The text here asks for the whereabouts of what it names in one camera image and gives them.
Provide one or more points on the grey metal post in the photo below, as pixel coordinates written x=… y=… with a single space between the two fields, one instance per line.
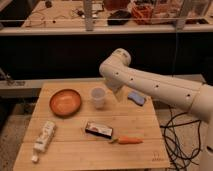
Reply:
x=87 y=5

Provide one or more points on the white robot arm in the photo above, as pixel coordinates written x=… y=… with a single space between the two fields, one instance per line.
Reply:
x=190 y=96

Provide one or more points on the orange wooden bowl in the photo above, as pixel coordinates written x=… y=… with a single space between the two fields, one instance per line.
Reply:
x=65 y=102

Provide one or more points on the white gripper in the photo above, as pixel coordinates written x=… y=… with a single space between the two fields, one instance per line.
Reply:
x=116 y=88

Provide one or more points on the translucent white cup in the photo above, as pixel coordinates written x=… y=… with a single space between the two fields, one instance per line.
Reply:
x=98 y=97

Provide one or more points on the black object on bench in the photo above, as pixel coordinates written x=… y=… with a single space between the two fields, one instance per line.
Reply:
x=119 y=17

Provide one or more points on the white toothpaste tube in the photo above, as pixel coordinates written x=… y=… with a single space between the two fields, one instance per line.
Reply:
x=43 y=140

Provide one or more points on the orange carrot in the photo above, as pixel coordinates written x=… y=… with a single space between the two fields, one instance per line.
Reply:
x=126 y=140

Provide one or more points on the orange crate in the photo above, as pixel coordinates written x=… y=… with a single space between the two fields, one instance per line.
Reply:
x=141 y=14

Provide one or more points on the black rectangular box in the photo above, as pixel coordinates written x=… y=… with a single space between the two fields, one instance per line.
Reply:
x=99 y=129

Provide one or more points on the blue sponge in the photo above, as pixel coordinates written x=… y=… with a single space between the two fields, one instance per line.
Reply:
x=136 y=98

